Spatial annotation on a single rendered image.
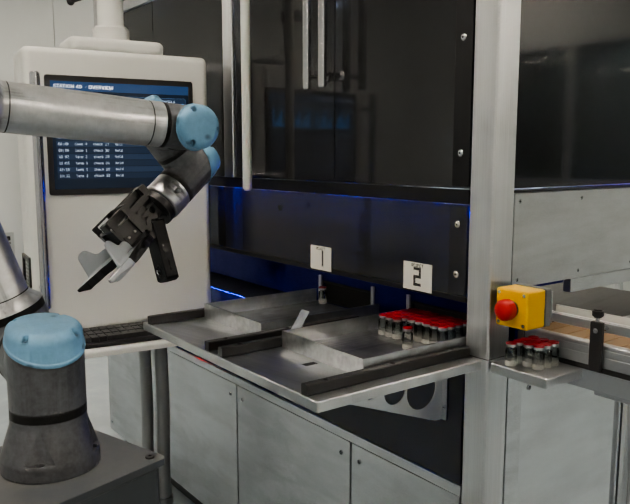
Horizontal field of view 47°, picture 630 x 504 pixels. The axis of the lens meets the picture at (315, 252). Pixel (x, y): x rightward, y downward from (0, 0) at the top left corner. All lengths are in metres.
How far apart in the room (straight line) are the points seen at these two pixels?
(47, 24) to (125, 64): 4.78
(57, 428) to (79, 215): 0.94
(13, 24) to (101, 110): 5.59
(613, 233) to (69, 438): 1.20
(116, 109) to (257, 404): 1.20
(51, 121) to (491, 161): 0.77
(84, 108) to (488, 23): 0.74
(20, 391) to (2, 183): 5.50
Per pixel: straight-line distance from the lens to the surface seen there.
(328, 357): 1.38
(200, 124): 1.21
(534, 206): 1.49
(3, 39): 6.70
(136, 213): 1.31
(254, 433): 2.21
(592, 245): 1.67
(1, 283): 1.27
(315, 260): 1.81
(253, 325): 1.59
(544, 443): 1.67
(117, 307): 2.08
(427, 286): 1.52
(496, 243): 1.41
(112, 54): 2.06
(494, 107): 1.39
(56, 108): 1.15
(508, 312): 1.35
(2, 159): 6.62
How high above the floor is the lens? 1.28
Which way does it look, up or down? 8 degrees down
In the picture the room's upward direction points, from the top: straight up
